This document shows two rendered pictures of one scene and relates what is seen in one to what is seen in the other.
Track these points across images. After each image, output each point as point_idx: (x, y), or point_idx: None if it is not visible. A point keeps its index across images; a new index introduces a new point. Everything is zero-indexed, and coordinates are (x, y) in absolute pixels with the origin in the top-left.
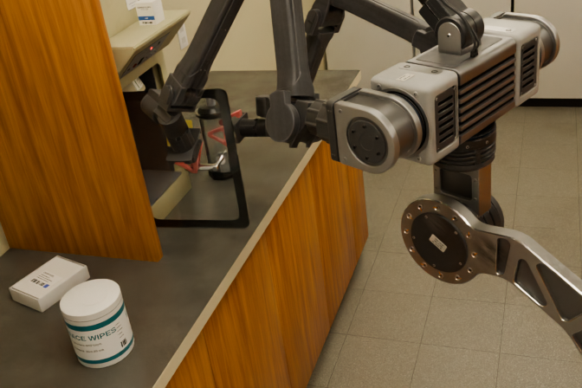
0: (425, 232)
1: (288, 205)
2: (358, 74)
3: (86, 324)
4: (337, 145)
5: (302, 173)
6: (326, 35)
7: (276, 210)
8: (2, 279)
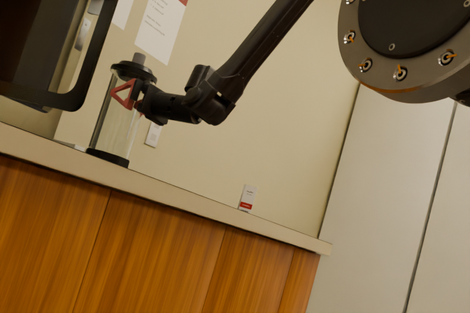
0: None
1: (162, 245)
2: (329, 246)
3: None
4: None
5: (205, 240)
6: None
7: (139, 192)
8: None
